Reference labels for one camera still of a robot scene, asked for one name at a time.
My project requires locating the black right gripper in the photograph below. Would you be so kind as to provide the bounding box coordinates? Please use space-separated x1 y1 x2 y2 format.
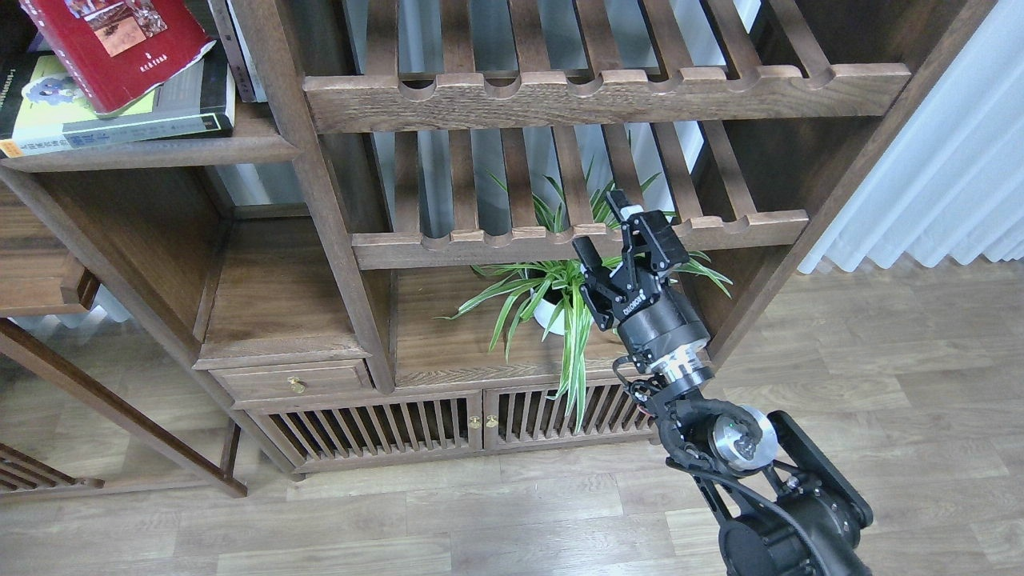
573 189 710 374

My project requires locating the red cover book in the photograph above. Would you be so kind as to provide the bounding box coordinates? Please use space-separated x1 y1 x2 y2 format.
22 1 215 114

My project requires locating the green and black book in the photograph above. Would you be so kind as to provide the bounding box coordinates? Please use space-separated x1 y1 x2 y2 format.
1 46 234 159

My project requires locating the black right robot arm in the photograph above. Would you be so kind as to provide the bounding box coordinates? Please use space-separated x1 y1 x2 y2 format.
574 190 873 575

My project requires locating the green spider plant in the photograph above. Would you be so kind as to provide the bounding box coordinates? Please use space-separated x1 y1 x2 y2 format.
438 176 732 430

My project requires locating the white plant pot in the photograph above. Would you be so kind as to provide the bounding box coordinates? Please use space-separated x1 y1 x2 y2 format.
534 289 594 337

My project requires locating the dark wooden bookshelf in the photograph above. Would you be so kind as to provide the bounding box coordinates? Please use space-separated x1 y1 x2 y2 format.
2 1 994 474

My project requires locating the white sheer curtain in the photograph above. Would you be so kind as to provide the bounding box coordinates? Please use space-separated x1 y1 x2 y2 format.
798 1 1023 274

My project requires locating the brass drawer knob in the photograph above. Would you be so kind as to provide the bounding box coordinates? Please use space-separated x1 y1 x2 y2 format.
286 377 306 394

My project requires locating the white blue upright book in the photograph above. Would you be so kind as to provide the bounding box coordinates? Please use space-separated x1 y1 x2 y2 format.
226 0 268 102

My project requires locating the grey upright book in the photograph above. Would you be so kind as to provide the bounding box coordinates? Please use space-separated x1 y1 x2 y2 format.
207 1 265 102

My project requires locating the wooden side furniture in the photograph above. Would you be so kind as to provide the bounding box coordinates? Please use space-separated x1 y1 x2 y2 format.
0 188 247 498

